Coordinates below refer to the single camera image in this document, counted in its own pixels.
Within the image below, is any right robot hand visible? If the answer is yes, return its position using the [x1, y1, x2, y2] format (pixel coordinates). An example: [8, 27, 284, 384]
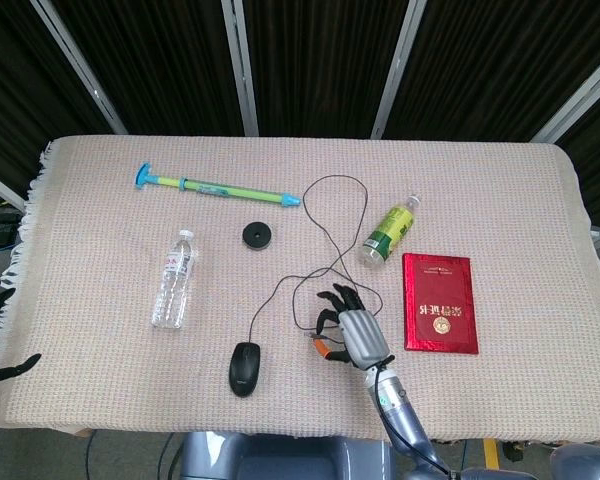
[312, 282, 396, 372]

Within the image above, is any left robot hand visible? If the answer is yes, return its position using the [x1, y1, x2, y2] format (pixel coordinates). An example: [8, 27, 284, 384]
[0, 279, 43, 426]

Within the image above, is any red foil certificate book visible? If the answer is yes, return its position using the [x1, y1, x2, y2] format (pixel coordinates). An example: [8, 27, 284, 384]
[402, 252, 480, 356]

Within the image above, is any green label tea bottle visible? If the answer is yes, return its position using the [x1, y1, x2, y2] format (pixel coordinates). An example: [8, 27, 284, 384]
[362, 192, 424, 266]

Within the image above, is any black tape roll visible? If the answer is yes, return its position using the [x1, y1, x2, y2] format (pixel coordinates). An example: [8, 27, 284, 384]
[242, 221, 274, 250]

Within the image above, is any grey robot torso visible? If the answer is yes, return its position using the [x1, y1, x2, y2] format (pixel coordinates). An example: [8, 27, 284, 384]
[179, 432, 396, 480]

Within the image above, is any beige woven tablecloth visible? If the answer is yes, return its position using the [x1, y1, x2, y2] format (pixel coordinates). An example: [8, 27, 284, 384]
[0, 134, 600, 446]

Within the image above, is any clear plastic water bottle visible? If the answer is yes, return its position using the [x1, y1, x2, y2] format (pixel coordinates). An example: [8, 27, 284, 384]
[151, 229, 200, 330]

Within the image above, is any blue green toy water pump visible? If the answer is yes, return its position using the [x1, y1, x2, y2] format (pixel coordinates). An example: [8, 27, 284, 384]
[132, 162, 302, 209]

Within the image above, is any dark ribbed partition panel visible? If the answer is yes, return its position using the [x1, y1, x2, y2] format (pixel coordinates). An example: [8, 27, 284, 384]
[384, 0, 600, 142]
[0, 0, 116, 201]
[242, 0, 411, 139]
[52, 0, 246, 136]

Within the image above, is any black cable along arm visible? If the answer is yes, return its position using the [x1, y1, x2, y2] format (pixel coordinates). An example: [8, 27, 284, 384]
[372, 354, 454, 476]

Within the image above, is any black mouse cable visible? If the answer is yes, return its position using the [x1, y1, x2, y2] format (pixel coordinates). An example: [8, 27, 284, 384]
[248, 174, 384, 346]

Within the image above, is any black floor cable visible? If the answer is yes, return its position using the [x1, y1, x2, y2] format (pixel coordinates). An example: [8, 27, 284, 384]
[82, 430, 97, 480]
[158, 433, 181, 480]

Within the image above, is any black wired computer mouse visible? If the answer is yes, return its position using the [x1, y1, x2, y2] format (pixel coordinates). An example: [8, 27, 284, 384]
[228, 341, 262, 399]

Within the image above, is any white partition frame post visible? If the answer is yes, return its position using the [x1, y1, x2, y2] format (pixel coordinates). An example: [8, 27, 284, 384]
[0, 165, 26, 211]
[29, 0, 129, 135]
[221, 0, 260, 136]
[369, 0, 428, 140]
[532, 47, 600, 146]

